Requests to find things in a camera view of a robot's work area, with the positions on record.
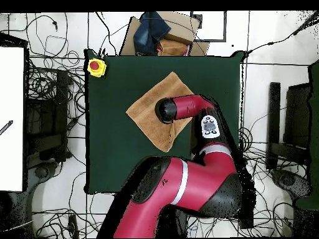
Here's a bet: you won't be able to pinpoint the yellow emergency stop button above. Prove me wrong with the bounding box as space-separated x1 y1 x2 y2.
87 58 107 78

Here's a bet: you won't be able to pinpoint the black box unit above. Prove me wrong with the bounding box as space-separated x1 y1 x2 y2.
283 83 312 150

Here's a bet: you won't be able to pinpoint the long black cable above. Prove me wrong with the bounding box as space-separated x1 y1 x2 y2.
242 11 319 59

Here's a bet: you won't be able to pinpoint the tan terry towel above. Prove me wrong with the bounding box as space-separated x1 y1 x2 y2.
125 71 195 153

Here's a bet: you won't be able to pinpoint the black rectangular frame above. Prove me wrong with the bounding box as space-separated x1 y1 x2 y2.
190 11 227 42

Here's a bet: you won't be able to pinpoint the brown cardboard box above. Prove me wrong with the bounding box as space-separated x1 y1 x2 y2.
119 11 210 57

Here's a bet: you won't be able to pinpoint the black equipment rack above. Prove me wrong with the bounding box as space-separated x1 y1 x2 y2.
23 69 70 167

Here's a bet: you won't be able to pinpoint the black power strip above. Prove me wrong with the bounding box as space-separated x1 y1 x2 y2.
239 213 254 229

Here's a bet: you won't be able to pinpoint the black upright bar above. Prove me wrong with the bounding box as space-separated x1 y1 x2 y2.
265 82 281 171

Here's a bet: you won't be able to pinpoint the black stand base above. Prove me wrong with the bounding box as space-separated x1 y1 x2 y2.
26 161 59 190
271 168 313 200

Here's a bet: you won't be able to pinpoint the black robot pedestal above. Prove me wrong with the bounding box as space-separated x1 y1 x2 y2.
156 206 188 238

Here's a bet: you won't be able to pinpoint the folded tan towel in box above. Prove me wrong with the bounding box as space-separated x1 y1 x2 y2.
157 39 190 57

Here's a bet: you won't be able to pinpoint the dark green table cloth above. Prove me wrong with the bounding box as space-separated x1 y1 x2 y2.
83 49 245 196

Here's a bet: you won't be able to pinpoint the blue denim jeans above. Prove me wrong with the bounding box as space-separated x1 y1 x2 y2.
133 11 172 56

